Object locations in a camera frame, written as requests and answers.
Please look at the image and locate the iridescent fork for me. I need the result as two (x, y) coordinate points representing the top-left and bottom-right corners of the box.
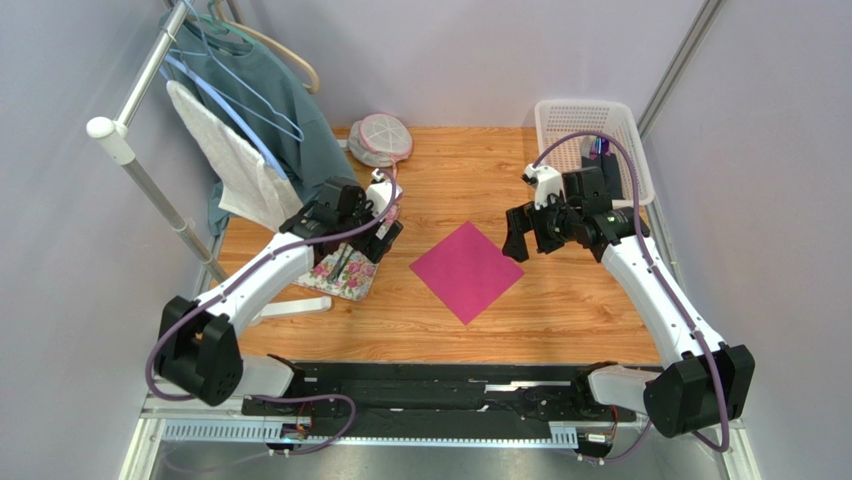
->
(328, 244), (350, 283)

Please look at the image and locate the magenta paper napkin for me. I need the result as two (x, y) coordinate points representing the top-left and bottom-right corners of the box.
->
(410, 222), (524, 325)

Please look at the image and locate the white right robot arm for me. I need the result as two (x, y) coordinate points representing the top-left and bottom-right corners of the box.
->
(502, 165), (756, 438)

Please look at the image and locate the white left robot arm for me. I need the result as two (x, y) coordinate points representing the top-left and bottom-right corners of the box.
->
(145, 169), (402, 406)

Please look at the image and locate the dark rolled napkin bundle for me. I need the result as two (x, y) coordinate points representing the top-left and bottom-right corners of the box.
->
(580, 136), (624, 200)

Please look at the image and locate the floral cloth mat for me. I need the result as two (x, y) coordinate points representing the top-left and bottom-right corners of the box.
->
(295, 244), (378, 302)

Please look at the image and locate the white mesh laundry pouch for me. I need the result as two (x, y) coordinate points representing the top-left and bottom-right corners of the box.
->
(347, 113), (413, 168)

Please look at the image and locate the white towel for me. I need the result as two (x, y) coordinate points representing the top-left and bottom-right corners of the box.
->
(166, 80), (303, 231)

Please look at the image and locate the white plastic basket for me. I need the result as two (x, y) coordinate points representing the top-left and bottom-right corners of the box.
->
(533, 99), (655, 208)

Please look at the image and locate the wooden clothes hanger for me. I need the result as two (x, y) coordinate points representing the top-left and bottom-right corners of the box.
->
(208, 0), (321, 95)

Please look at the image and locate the teal t-shirt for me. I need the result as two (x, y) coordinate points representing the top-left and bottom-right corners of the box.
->
(163, 20), (355, 231)

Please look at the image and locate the blue clothes hanger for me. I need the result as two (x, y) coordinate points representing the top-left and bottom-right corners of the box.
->
(159, 21), (304, 180)

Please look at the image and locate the metal clothes rack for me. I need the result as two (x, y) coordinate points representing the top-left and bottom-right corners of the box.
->
(86, 0), (333, 331)

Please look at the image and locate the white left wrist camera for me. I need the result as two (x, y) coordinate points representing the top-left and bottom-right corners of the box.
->
(365, 168), (403, 218)

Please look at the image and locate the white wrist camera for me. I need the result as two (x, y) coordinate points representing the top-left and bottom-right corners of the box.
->
(365, 168), (403, 218)
(522, 164), (564, 210)

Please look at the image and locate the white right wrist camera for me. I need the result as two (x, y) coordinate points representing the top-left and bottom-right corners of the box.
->
(522, 164), (564, 210)

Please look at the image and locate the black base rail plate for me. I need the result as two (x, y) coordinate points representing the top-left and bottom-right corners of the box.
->
(241, 362), (637, 440)

